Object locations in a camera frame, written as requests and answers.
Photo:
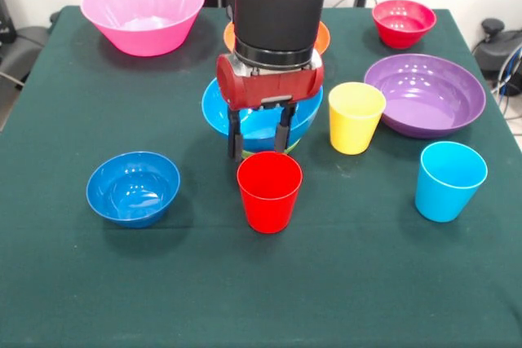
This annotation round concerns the orange bowl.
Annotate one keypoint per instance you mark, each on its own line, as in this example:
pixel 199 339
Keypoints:
pixel 324 40

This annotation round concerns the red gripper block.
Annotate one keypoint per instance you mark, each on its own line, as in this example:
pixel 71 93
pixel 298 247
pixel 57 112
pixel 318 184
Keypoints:
pixel 269 87

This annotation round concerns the small crimson bowl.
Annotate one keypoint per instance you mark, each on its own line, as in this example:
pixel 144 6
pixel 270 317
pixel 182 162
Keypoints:
pixel 403 26

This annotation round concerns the small dark blue bowl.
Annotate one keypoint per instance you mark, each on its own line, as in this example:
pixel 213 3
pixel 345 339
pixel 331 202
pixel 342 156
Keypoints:
pixel 132 193

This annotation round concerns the purple bowl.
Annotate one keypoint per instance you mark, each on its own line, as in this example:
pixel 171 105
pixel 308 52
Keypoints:
pixel 424 95

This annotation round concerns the large pink bowl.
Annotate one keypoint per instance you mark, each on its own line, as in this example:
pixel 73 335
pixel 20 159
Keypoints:
pixel 142 26

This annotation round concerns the light blue cup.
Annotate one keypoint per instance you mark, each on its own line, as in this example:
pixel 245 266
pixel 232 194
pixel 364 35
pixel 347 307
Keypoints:
pixel 444 197

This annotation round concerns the yellow cup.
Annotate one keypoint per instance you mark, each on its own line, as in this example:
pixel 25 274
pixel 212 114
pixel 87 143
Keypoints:
pixel 352 128

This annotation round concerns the green bowl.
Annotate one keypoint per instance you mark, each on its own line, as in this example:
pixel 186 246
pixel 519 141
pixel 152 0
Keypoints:
pixel 294 146

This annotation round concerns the dark green tablecloth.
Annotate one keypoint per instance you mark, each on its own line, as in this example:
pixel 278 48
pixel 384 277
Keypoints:
pixel 261 283

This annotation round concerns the red cup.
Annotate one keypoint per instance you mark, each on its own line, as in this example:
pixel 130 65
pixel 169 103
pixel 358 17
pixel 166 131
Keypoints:
pixel 268 209

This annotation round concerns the large light blue bowl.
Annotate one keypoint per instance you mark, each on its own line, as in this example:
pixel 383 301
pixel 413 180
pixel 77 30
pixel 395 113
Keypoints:
pixel 259 128

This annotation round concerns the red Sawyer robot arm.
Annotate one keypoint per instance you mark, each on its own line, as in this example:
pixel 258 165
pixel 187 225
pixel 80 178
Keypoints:
pixel 277 14

